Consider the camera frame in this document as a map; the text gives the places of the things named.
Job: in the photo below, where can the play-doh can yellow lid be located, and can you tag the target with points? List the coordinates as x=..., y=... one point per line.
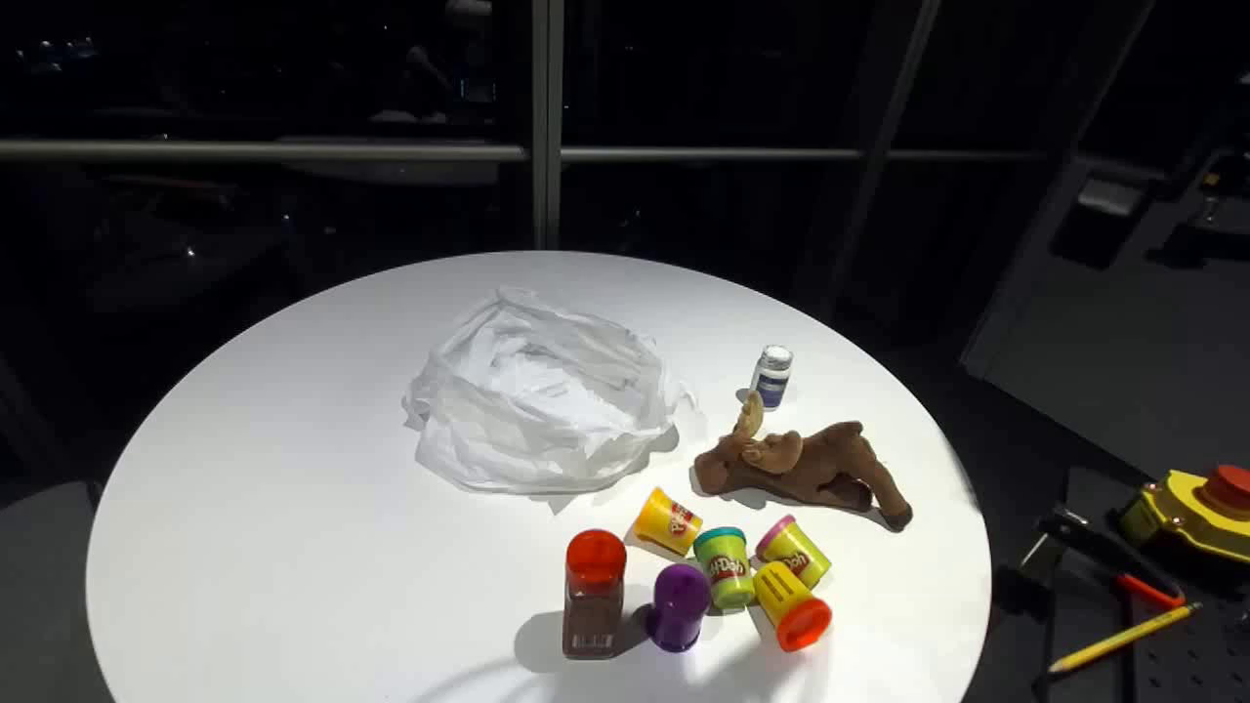
x=665, y=525

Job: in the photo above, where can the play-doh can green lid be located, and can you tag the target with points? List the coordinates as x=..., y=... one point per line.
x=728, y=566

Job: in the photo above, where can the purple play-doh can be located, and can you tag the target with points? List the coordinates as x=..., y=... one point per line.
x=682, y=608

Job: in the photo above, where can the play-doh can orange lid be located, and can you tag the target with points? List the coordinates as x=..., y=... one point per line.
x=791, y=609

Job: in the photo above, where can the white crumpled plastic bag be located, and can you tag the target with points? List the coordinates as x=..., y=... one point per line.
x=541, y=397

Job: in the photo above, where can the white pill bottle blue label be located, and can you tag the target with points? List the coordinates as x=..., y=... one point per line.
x=775, y=376

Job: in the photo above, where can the brown moose plush toy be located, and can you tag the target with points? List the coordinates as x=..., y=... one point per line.
x=814, y=467

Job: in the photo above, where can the play-doh can pink lid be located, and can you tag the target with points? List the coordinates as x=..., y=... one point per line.
x=793, y=551

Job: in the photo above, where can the grey window mullion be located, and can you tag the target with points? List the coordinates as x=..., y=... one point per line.
x=543, y=104

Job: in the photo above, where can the grey slanted panel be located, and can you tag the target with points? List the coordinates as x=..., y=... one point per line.
x=1118, y=337

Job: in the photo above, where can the red black screwdriver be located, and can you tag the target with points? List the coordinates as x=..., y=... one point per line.
x=1107, y=551

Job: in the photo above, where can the yellow pencil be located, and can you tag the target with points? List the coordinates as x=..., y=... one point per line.
x=1121, y=637

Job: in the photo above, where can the yellow emergency stop button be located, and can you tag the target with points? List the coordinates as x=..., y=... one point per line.
x=1192, y=513

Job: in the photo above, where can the grey window rail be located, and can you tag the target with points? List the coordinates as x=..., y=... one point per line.
x=258, y=150

